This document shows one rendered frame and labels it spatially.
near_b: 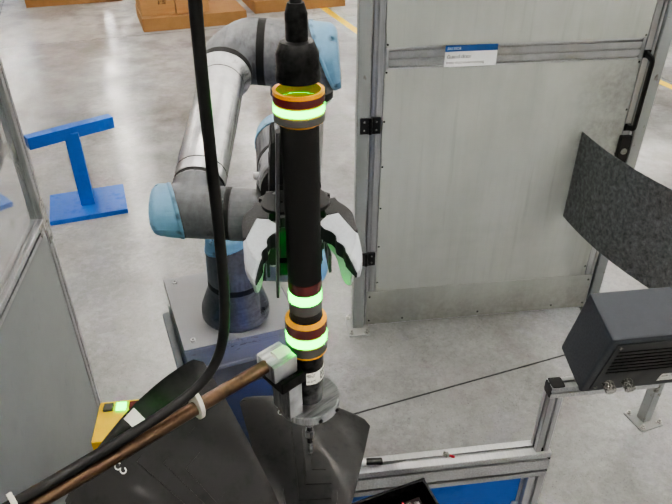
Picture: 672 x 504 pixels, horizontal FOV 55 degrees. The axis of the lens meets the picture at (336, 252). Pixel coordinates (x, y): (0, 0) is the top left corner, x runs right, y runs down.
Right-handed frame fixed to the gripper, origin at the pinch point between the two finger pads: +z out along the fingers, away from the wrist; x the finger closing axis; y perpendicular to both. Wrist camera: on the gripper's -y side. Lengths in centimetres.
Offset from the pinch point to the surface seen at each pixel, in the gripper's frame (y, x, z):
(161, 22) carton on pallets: 157, 101, -726
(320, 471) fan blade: 47.4, -2.3, -13.6
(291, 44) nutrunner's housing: -19.6, 0.4, -1.9
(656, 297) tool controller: 41, -70, -40
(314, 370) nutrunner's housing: 14.4, -0.7, -1.3
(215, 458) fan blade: 29.2, 11.2, -3.3
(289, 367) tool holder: 12.1, 2.0, 0.3
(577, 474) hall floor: 166, -105, -90
